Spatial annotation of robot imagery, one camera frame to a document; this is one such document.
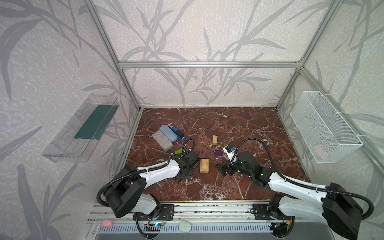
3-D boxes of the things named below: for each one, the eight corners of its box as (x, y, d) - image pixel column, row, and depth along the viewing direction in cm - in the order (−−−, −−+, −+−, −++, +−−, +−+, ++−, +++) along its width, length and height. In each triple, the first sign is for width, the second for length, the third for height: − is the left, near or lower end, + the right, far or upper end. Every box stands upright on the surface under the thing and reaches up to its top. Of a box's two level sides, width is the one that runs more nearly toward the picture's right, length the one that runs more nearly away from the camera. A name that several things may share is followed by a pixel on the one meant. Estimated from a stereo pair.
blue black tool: (180, 143, 102) (180, 139, 99) (170, 128, 110) (169, 125, 107) (186, 139, 104) (185, 136, 101) (175, 125, 112) (175, 122, 109)
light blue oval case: (173, 143, 102) (172, 140, 99) (160, 129, 110) (159, 126, 107) (178, 139, 104) (177, 136, 101) (165, 126, 112) (164, 123, 109)
